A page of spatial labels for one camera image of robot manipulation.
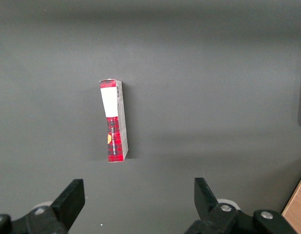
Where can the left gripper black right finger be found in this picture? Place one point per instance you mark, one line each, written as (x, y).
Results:
(206, 202)

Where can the red plaid cardboard box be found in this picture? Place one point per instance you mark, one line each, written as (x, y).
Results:
(113, 141)

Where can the wooden drawer cabinet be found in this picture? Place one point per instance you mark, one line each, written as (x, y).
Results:
(299, 212)

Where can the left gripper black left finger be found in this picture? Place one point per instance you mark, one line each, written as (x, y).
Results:
(67, 202)

